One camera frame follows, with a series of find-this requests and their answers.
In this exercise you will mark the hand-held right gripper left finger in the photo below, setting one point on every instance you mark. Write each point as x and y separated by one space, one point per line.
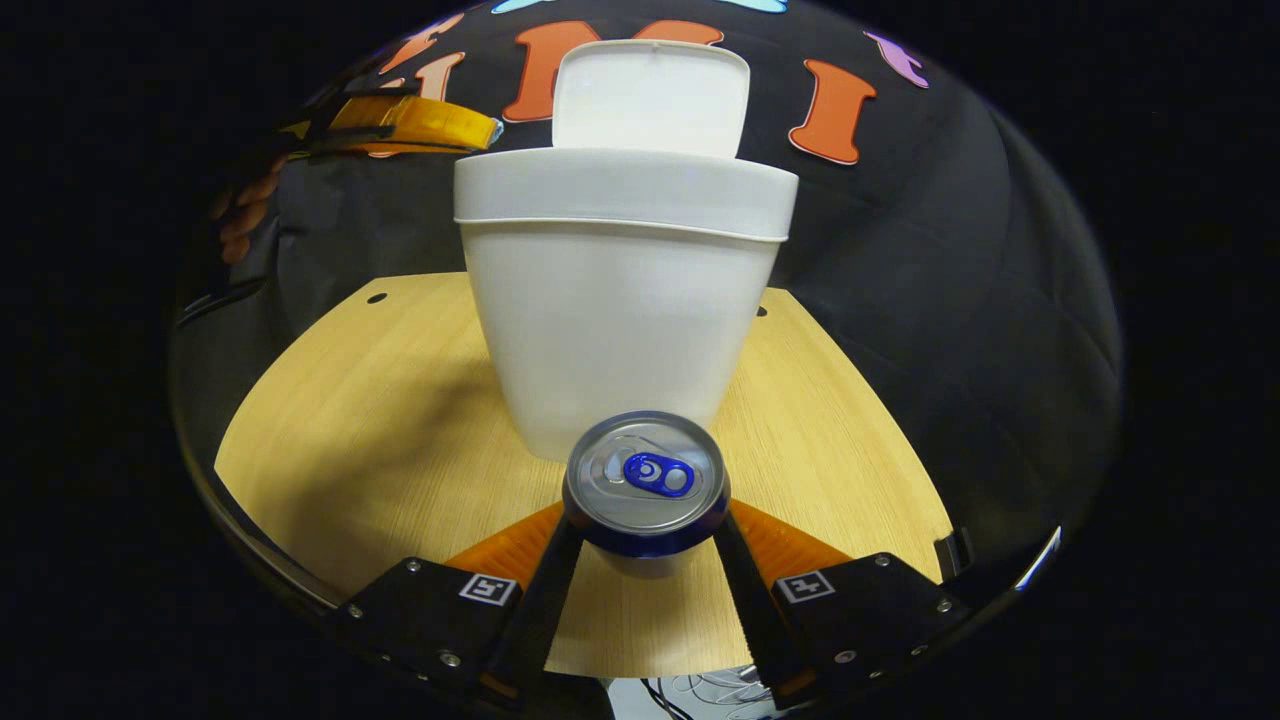
545 600

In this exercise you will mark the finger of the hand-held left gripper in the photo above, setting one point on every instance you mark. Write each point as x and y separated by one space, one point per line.
430 122

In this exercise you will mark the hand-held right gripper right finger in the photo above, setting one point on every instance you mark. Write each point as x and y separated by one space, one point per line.
745 600

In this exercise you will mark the blue silver pop can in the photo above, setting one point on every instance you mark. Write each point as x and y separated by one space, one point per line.
645 480

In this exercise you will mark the white desktop garbage bin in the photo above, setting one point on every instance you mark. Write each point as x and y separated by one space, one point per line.
620 300

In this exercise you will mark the black backdrop cloth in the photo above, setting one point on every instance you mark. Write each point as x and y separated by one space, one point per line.
950 300

